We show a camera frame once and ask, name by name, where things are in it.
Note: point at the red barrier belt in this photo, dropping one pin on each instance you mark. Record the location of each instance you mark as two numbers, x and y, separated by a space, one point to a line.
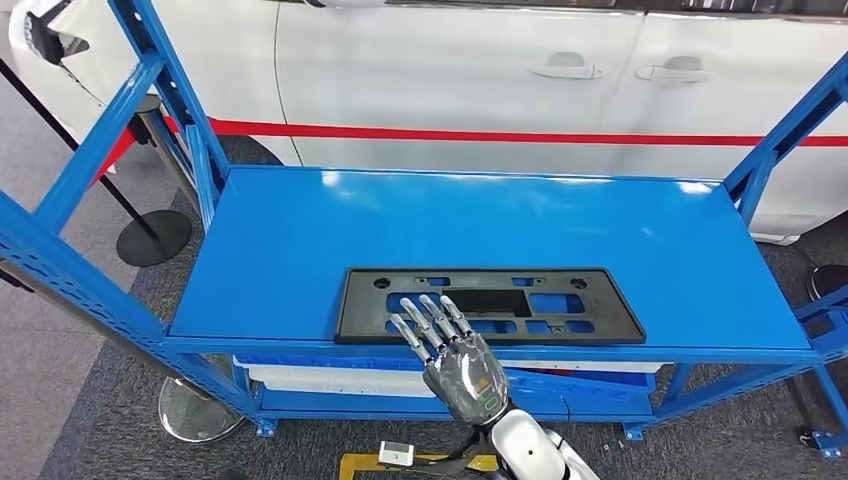
116 156
464 136

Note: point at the black plastic bracket part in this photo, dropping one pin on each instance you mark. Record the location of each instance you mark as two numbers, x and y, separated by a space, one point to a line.
358 318

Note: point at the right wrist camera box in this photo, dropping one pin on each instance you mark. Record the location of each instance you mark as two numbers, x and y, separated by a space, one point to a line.
395 455

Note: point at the white car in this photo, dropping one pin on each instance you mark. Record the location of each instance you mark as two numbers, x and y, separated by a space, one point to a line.
430 79

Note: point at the grey belt stanchion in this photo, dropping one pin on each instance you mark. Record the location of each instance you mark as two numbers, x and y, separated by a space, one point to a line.
142 126

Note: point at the blue metal shelf rack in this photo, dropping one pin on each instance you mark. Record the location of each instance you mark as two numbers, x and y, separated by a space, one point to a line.
828 450
464 232

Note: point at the round dark stanchion base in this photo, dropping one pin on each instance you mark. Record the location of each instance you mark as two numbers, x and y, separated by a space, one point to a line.
831 281

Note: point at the chrome stanchion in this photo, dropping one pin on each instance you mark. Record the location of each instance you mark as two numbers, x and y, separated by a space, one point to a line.
199 411

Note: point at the black stanchion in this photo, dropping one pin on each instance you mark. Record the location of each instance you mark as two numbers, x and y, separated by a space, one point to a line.
156 238

